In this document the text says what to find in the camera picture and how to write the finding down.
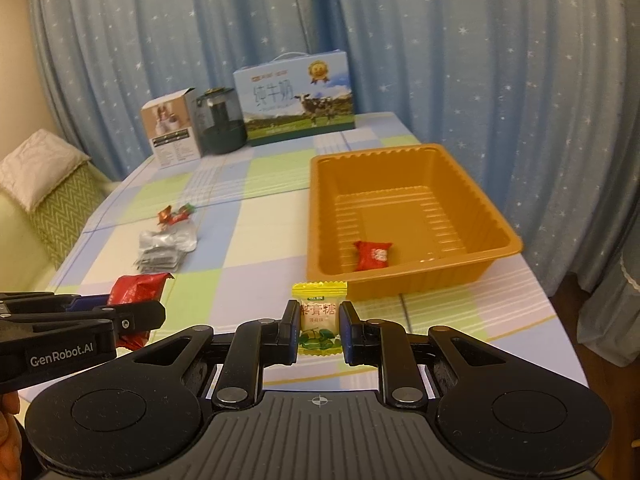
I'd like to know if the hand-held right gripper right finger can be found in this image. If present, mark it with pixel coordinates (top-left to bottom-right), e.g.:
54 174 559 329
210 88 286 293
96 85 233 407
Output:
339 301 507 410

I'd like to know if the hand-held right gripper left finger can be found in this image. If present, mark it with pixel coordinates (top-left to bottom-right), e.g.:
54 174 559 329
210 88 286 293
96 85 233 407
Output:
131 300 301 411

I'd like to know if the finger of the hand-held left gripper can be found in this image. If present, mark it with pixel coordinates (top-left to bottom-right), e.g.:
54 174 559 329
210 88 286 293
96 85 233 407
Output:
0 291 114 317
0 301 167 350

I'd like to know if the bright red snack packet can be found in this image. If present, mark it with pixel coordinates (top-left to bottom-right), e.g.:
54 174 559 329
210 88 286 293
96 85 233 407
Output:
107 272 175 352

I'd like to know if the yellow candy packet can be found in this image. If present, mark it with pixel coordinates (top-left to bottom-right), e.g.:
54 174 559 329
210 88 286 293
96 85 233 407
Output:
291 281 349 358

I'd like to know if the silver foil packet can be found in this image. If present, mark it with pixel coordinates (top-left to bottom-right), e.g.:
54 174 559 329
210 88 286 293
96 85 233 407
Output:
139 230 182 257
133 251 183 276

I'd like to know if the small red candy packet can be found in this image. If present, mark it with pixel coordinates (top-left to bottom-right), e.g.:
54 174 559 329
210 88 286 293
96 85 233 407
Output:
352 240 394 272

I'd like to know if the silver wrapper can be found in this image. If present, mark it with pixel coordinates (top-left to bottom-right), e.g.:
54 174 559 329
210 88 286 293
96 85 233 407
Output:
167 221 199 254

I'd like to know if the orange plastic tray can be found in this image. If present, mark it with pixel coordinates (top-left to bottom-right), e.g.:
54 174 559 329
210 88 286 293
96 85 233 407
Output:
309 143 525 302

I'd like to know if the person's left hand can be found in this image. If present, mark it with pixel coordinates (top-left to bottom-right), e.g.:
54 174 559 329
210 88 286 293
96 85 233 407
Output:
0 392 22 462

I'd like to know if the green patterned cushion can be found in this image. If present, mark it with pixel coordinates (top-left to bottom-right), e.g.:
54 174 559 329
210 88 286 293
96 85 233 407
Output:
0 129 121 306

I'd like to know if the white quilted cloth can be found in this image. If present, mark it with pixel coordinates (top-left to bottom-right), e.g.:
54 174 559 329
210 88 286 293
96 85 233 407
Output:
0 129 92 212

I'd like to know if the white product box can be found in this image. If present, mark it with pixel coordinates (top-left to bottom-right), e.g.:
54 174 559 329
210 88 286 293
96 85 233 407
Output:
140 87 204 169

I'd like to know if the blue milk carton box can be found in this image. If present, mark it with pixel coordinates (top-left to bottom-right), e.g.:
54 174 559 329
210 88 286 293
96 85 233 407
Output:
232 50 357 148

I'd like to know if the blue lace-trimmed cloth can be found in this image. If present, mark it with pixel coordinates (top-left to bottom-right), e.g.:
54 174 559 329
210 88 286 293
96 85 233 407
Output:
587 237 640 363

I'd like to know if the blue star curtain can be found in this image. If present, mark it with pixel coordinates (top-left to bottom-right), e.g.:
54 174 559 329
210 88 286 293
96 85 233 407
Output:
27 0 640 283

